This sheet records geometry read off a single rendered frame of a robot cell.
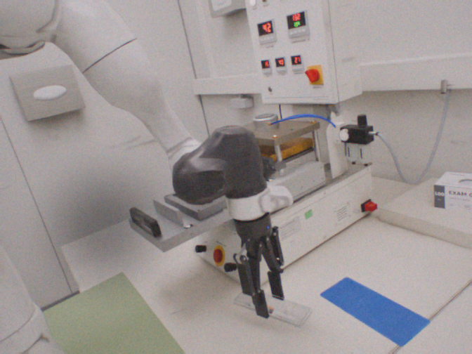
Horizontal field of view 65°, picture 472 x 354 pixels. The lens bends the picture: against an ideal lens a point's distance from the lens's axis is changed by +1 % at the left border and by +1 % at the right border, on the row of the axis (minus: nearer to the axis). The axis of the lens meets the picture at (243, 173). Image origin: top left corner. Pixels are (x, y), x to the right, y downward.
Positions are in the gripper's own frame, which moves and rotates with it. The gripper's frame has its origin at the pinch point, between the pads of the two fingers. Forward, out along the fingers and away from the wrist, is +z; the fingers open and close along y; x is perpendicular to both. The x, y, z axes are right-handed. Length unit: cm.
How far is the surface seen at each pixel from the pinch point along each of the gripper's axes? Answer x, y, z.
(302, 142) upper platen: -10.3, -40.0, -22.6
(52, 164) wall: -180, -36, -10
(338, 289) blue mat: 7.8, -17.0, 8.2
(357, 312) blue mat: 14.8, -11.5, 8.2
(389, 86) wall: 1, -84, -29
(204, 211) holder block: -19.5, -4.7, -15.8
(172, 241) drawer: -21.2, 5.7, -12.9
